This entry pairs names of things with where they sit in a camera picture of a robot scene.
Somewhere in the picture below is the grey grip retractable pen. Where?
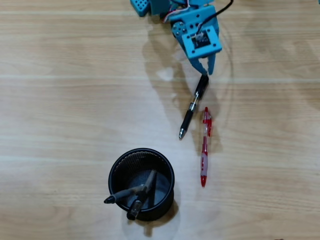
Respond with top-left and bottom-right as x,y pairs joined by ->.
103,183 -> 148,205

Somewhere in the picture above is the black camera cable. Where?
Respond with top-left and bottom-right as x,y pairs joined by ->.
199,0 -> 235,33

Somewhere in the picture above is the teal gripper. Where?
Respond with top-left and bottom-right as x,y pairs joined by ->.
167,4 -> 221,76

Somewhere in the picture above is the clear pen with black grip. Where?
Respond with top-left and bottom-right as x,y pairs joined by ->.
126,169 -> 158,221

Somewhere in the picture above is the red retractable pen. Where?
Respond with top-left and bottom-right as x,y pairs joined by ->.
199,106 -> 214,188

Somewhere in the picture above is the black mesh pen holder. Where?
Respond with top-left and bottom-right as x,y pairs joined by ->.
107,148 -> 176,222

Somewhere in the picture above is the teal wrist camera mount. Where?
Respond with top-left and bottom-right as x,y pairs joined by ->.
181,24 -> 223,60

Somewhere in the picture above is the black gel pen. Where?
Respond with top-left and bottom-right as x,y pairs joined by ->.
178,74 -> 210,140

